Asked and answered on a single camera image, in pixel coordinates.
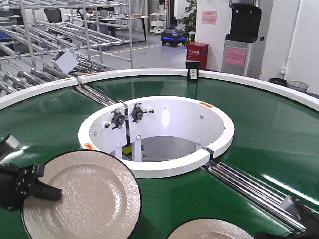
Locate potted green plant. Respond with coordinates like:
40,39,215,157
182,0,197,43

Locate steel conveyor rollers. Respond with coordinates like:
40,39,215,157
203,161,306,232

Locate beige plate black rim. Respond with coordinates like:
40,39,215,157
167,218,254,239
21,150,142,239

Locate water dispenser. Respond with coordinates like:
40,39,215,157
222,0,261,76

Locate blue mobile robot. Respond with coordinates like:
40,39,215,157
161,29,186,47

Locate black bearing mount right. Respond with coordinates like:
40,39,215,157
131,103,155,123

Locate wire mesh waste bin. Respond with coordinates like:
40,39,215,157
287,80,308,93

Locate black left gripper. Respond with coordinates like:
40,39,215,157
0,163,62,212

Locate metal roller rack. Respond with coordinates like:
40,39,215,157
0,0,133,98

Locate black bearing mount left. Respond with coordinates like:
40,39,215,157
111,109,125,129

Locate red fire cabinet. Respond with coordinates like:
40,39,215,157
186,42,209,70

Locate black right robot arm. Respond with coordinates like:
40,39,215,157
22,160,319,239

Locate black sensor box on rim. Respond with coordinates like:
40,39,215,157
185,60,200,81

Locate white outer conveyor rim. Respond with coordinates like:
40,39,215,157
0,68,319,111

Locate white power supply box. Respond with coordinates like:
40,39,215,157
51,49,78,73

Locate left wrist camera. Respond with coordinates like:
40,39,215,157
0,134,20,161

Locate black bearing mount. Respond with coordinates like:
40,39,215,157
111,109,125,129
131,103,155,123

